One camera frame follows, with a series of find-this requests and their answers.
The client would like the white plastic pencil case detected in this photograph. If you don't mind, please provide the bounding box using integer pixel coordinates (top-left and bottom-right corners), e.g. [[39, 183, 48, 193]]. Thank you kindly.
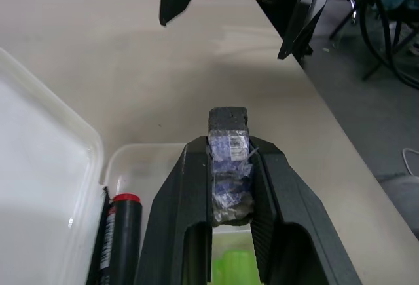
[[0, 47, 259, 285]]

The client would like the white floor cable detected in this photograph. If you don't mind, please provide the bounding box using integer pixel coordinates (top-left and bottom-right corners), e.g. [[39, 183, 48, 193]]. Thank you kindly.
[[401, 147, 419, 176]]

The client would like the black cable bundle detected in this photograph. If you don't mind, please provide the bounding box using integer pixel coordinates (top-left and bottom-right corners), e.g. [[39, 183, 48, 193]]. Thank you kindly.
[[329, 0, 419, 90]]

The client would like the green highlighter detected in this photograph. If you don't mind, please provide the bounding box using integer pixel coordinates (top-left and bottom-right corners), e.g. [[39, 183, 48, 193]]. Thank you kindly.
[[211, 248, 258, 285]]

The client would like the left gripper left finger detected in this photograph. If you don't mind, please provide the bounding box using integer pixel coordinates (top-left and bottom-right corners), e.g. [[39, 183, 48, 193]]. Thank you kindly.
[[133, 136, 215, 285]]

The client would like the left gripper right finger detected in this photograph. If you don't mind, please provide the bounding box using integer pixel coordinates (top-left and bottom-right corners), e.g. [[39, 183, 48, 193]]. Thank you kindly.
[[249, 136, 363, 285]]

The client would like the black marker with red cap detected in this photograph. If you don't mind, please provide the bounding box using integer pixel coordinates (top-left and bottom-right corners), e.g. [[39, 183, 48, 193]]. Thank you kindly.
[[85, 192, 143, 285]]

